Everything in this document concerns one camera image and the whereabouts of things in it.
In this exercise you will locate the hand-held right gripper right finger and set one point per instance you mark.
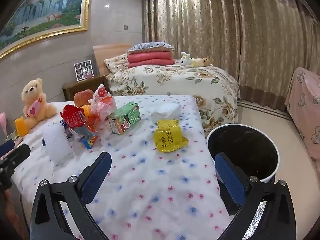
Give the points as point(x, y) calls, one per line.
point(230, 177)

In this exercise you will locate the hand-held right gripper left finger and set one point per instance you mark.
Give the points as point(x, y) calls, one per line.
point(96, 172)

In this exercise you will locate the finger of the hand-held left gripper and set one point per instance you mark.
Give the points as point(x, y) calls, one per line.
point(6, 147)
point(18, 155)

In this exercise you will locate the blue white snack wrapper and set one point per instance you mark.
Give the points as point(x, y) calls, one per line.
point(87, 142)

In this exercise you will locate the black trash bin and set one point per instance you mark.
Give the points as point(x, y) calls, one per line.
point(245, 150)

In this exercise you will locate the orange pink clear packet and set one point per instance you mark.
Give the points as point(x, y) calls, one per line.
point(93, 123)

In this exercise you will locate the small blue candy wrapper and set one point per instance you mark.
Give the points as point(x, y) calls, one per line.
point(66, 128)

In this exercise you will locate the green drink carton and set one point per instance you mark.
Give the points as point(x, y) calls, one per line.
point(125, 120)

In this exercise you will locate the red snack packet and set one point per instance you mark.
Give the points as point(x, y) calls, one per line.
point(73, 116)

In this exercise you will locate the orange ribbed foam net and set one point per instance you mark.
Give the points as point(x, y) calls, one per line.
point(87, 110)

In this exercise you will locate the white plastic bag red print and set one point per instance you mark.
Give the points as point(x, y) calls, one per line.
point(103, 102)

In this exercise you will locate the yellow packet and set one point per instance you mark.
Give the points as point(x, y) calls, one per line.
point(168, 136)

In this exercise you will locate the white tissue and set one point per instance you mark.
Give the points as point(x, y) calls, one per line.
point(166, 111)

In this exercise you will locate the white dotted blanket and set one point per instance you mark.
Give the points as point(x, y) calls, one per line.
point(150, 180)

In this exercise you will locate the cream teddy bear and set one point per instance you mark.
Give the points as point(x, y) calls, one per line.
point(33, 97)

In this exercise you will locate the red apple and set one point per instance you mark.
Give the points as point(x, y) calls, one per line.
point(81, 97)

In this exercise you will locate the wooden nightstand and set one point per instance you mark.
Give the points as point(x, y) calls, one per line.
point(75, 88)

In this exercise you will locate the pink heart-print cloth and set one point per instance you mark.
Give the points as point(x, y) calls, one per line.
point(305, 105)

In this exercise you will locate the floral bedspread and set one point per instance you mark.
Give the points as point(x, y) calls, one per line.
point(175, 85)

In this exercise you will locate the floral pillow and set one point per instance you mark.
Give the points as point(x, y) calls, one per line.
point(115, 62)

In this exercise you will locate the wooden headboard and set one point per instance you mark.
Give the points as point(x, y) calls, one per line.
point(107, 51)

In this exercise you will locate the white rabbit plush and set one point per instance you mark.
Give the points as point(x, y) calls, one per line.
point(186, 60)

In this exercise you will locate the red folded blanket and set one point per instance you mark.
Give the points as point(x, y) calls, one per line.
point(150, 58)

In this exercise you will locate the blue patterned pillow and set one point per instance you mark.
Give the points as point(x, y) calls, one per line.
point(150, 47)

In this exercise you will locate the framed landscape painting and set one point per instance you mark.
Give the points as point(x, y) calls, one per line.
point(45, 7)

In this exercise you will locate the beige patterned curtain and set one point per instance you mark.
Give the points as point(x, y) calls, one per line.
point(225, 30)

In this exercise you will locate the photo collage frame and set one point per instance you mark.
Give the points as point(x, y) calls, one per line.
point(83, 71)

